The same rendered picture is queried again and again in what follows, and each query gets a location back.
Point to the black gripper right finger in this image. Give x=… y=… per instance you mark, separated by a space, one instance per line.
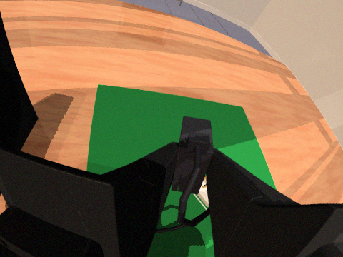
x=251 y=219

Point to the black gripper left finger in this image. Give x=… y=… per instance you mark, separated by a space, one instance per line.
x=119 y=209

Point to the black computer fan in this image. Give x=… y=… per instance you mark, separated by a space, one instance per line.
x=17 y=115

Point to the green circuit board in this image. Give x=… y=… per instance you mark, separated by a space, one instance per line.
x=129 y=124

